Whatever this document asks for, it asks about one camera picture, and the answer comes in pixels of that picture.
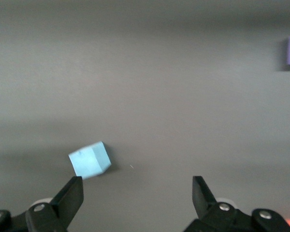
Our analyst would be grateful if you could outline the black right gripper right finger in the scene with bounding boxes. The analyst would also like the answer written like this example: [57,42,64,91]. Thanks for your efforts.
[183,175,256,232]

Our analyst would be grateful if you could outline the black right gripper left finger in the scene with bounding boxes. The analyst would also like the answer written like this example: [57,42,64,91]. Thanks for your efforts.
[25,176,84,232]

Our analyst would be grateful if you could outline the blue block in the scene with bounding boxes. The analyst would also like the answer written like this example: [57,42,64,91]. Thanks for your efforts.
[68,141,112,180]

